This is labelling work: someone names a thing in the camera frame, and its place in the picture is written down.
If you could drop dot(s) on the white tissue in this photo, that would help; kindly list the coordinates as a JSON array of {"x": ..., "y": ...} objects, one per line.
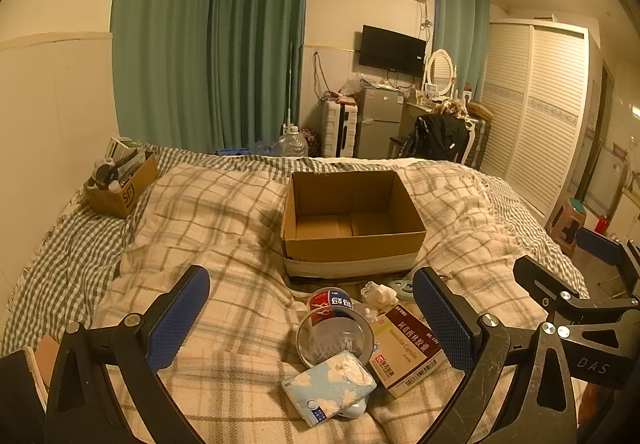
[{"x": 380, "y": 295}]

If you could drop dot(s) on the white orange medicine box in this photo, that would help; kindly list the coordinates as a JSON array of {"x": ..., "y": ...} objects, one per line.
[{"x": 405, "y": 354}]

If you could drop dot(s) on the dark patterned bag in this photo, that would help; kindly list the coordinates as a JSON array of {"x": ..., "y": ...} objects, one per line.
[{"x": 311, "y": 140}]

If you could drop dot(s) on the plastic bag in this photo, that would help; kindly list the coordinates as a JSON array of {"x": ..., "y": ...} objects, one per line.
[{"x": 352, "y": 86}]

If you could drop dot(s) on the white ribbed suitcase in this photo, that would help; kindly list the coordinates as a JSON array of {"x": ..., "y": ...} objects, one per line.
[{"x": 337, "y": 129}]

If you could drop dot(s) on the white oval mirror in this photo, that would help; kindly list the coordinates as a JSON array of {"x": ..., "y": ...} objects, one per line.
[{"x": 440, "y": 69}]

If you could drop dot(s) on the blue cloud tissue pack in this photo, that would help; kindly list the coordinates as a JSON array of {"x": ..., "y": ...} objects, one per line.
[{"x": 325, "y": 386}]

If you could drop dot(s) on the wide green curtain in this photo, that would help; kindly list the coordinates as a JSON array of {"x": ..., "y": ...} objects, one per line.
[
  {"x": 260, "y": 49},
  {"x": 160, "y": 49}
]

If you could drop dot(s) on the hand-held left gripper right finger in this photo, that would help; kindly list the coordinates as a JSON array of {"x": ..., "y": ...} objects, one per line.
[{"x": 445, "y": 319}]

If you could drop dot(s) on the beige plaid blanket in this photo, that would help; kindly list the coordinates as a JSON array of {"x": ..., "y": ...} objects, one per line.
[{"x": 225, "y": 224}]

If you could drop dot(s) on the black jacket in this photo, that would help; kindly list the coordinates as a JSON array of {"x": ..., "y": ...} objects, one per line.
[{"x": 437, "y": 136}]

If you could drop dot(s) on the red fire extinguisher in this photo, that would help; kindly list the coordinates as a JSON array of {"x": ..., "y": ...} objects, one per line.
[{"x": 602, "y": 225}]

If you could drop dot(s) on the plastic stool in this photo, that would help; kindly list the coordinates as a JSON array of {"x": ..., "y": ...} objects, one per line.
[{"x": 567, "y": 224}]

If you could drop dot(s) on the white pole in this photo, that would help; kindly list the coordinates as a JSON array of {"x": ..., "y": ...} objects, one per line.
[{"x": 290, "y": 84}]

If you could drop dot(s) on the small cardboard box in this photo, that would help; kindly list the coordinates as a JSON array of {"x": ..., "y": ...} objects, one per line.
[{"x": 120, "y": 201}]

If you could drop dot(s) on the door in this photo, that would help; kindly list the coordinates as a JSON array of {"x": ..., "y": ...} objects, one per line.
[{"x": 602, "y": 124}]

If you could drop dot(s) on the large clear water bottle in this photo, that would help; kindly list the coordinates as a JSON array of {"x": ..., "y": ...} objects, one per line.
[{"x": 292, "y": 144}]

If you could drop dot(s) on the dressing table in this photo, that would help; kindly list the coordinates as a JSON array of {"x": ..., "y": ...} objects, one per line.
[{"x": 415, "y": 116}]

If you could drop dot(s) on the black wall television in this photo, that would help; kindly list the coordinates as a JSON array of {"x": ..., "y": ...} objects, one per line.
[{"x": 392, "y": 51}]

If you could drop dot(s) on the grey small fridge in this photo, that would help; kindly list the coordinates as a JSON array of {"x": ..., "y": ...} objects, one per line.
[{"x": 380, "y": 124}]

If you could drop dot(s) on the large cardboard box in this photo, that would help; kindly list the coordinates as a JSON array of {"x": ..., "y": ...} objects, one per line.
[{"x": 350, "y": 249}]

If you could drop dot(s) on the narrow green curtain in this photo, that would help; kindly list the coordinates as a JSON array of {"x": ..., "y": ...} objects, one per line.
[{"x": 462, "y": 39}]

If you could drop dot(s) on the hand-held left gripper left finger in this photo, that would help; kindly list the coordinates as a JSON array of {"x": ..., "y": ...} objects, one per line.
[{"x": 180, "y": 319}]

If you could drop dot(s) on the white green carton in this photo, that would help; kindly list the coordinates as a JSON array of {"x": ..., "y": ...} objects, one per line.
[{"x": 122, "y": 144}]

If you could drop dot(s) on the black round item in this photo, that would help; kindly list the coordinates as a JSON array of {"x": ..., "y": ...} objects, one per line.
[{"x": 106, "y": 172}]

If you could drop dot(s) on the clear cotton swab jar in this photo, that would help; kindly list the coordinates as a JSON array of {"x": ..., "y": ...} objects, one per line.
[{"x": 332, "y": 339}]

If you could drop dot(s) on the white louvred wardrobe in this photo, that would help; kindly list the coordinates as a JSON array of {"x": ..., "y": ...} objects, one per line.
[{"x": 540, "y": 114}]

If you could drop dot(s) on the small clear plastic bottles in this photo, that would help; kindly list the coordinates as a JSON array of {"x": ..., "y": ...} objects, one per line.
[{"x": 265, "y": 148}]

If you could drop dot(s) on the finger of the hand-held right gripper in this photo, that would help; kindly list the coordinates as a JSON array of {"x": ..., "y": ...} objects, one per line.
[
  {"x": 597, "y": 243},
  {"x": 540, "y": 276}
]

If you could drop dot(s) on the tan flat object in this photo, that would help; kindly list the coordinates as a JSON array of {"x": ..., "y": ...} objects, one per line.
[{"x": 42, "y": 359}]

